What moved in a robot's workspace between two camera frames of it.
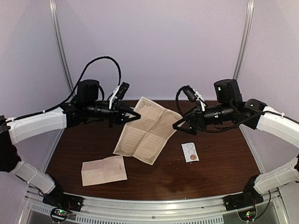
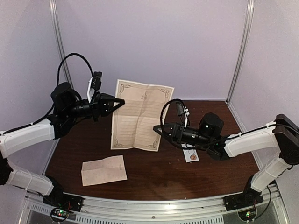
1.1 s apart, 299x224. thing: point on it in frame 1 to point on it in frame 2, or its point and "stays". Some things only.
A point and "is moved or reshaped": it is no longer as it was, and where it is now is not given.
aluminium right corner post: x=249 y=17 stays
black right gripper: x=194 y=118 to x=177 y=138
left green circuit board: x=59 y=214 stays
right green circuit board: x=247 y=215 stays
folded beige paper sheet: x=107 y=170 stays
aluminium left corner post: x=53 y=12 stays
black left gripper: x=116 y=115 to x=98 y=105
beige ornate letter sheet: x=146 y=137 is moved or reshaped
